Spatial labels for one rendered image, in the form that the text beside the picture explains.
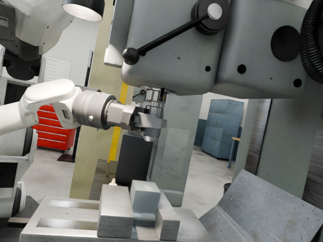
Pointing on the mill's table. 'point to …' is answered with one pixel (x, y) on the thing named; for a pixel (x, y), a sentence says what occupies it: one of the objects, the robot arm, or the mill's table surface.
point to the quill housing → (171, 49)
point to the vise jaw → (115, 212)
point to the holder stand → (133, 158)
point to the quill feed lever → (212, 20)
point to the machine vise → (81, 214)
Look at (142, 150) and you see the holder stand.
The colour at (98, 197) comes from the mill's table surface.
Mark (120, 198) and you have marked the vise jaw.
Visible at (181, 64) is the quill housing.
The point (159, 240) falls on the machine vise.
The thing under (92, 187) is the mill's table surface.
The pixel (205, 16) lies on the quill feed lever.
